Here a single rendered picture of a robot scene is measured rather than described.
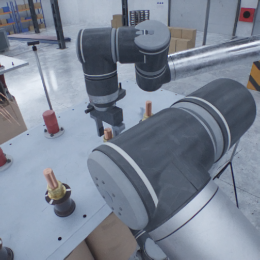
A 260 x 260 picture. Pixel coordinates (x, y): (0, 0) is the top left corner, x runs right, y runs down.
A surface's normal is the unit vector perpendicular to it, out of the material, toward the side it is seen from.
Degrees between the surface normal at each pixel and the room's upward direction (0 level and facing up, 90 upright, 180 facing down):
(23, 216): 0
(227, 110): 35
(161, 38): 44
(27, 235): 0
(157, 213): 55
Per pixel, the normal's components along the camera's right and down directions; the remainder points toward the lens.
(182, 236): -0.45, -0.03
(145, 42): -0.13, -0.14
